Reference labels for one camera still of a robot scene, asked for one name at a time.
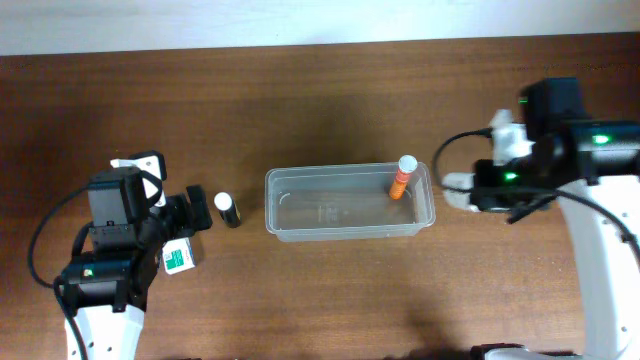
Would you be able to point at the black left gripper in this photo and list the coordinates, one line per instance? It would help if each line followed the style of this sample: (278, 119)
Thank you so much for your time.
(198, 208)

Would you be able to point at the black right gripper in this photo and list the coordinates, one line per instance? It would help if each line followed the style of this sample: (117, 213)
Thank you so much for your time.
(484, 185)

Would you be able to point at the dark bottle with white cap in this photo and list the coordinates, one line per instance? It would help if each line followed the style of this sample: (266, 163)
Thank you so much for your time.
(227, 209)

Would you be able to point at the white squeeze bottle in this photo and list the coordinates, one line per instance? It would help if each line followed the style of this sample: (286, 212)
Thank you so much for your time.
(457, 192)

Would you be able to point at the orange tube with white cap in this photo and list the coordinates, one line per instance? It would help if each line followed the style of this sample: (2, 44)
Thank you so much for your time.
(407, 164)

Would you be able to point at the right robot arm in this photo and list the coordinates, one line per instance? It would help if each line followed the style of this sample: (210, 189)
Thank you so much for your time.
(590, 167)

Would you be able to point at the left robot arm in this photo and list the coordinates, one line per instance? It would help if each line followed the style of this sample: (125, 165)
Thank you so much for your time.
(103, 291)

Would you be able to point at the clear plastic container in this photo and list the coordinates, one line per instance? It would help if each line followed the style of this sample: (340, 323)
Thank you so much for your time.
(345, 202)

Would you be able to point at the white and green box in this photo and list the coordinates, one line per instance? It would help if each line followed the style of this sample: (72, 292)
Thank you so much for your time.
(177, 256)

